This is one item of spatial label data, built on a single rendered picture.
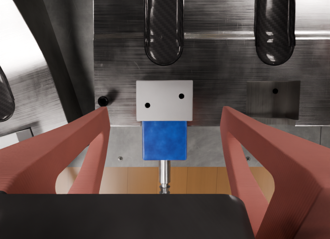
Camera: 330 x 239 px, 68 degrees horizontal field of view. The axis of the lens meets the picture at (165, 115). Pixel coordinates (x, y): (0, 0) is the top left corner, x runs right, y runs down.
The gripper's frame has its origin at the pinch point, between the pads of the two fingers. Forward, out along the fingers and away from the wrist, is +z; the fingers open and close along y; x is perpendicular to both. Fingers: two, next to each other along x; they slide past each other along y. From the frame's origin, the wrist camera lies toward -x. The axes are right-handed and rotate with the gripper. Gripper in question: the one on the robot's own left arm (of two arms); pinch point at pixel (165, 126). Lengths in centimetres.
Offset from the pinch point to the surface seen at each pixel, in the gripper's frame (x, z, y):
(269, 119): 7.8, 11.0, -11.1
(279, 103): 7.0, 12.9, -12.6
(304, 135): 14.1, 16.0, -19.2
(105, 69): 2.6, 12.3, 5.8
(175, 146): 8.2, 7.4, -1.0
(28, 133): 9.8, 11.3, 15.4
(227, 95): 4.8, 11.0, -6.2
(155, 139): 7.6, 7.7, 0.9
